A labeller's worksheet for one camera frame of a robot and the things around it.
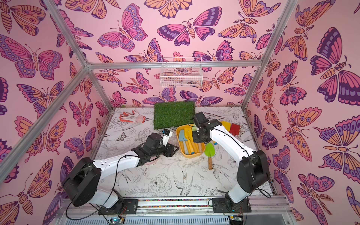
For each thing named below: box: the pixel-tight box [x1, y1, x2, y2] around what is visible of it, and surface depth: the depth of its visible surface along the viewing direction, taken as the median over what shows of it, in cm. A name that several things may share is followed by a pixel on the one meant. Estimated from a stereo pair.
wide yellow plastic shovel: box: [183, 127, 195, 155], surface depth 102 cm
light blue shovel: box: [178, 129, 189, 155], surface depth 100 cm
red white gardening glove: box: [119, 109, 153, 124], surface depth 115 cm
